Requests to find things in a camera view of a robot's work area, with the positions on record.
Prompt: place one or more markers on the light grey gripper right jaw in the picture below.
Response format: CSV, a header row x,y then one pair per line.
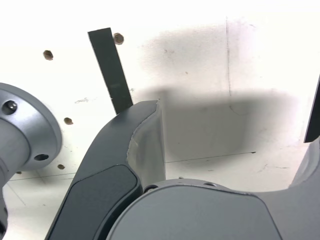
x,y
200,215

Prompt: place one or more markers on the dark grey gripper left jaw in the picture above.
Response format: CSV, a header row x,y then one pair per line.
x,y
100,175

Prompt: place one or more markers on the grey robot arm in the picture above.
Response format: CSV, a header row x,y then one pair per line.
x,y
25,125

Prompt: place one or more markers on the black tape square outline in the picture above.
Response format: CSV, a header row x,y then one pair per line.
x,y
313,112

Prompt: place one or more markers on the black tape strip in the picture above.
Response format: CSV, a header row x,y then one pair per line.
x,y
110,70

